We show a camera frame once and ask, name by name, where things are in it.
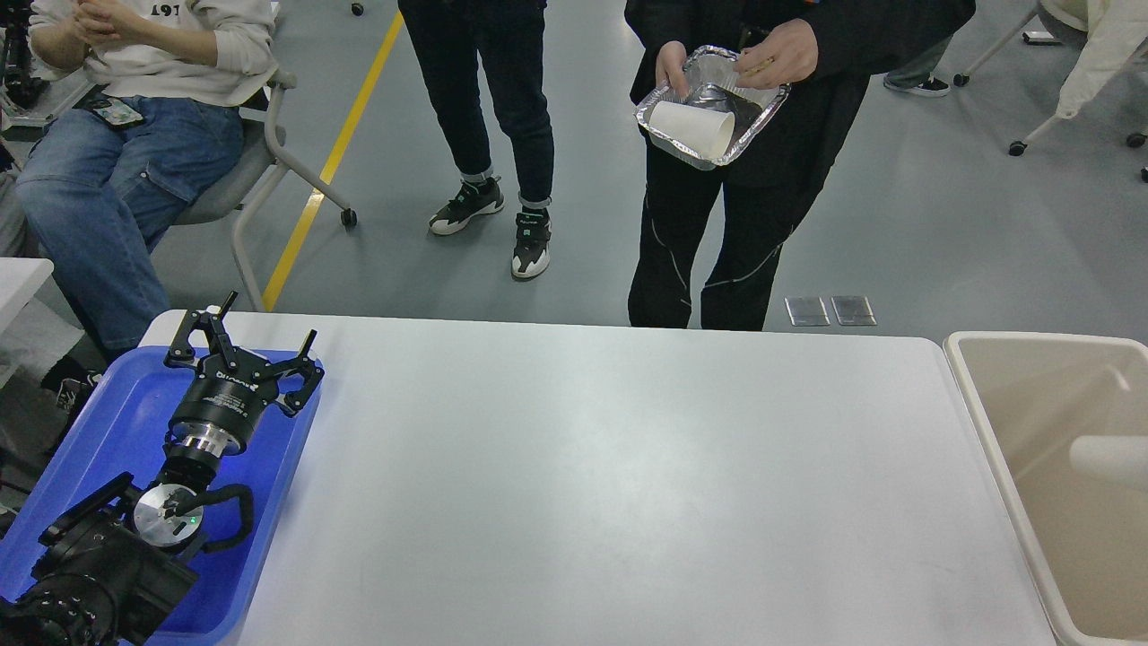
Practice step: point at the white paper cup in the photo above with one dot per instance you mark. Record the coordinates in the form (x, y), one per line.
(1117, 460)
(707, 132)

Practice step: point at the seated person in jeans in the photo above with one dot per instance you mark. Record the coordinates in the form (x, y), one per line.
(98, 201)

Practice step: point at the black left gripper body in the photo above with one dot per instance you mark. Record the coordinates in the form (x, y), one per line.
(224, 406)

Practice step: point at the person's right hand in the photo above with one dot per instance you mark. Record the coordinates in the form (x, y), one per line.
(669, 65)

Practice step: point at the standing person black tracksuit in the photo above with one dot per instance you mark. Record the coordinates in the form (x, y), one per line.
(711, 239)

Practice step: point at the floor socket plate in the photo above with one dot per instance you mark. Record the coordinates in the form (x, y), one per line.
(807, 312)
(853, 311)

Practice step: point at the right floor socket plate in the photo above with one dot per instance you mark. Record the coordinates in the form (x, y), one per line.
(853, 311)

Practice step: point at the white side table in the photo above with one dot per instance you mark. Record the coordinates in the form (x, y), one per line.
(21, 278)

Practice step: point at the aluminium foil tray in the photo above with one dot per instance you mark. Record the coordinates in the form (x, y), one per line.
(711, 77)

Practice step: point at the person's left hand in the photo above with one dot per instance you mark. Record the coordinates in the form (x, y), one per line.
(788, 55)

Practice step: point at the left floor socket plate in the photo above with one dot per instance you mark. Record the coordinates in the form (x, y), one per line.
(807, 312)

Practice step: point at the white chair with jacket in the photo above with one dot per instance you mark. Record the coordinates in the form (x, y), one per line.
(1105, 38)

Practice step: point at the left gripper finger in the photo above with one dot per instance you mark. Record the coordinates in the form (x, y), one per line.
(302, 364)
(211, 324)

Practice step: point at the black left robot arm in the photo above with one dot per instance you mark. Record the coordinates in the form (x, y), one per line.
(153, 519)

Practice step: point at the passing person grey trousers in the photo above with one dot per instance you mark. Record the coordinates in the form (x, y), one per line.
(917, 76)

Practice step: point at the beige plastic bin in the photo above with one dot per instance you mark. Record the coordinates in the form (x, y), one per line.
(1029, 396)

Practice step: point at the blue plastic tray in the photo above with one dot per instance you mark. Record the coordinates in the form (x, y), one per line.
(121, 430)

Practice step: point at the grey office chair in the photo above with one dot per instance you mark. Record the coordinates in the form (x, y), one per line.
(263, 163)

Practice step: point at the smartphone with patterned case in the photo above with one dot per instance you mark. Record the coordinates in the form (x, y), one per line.
(115, 113)

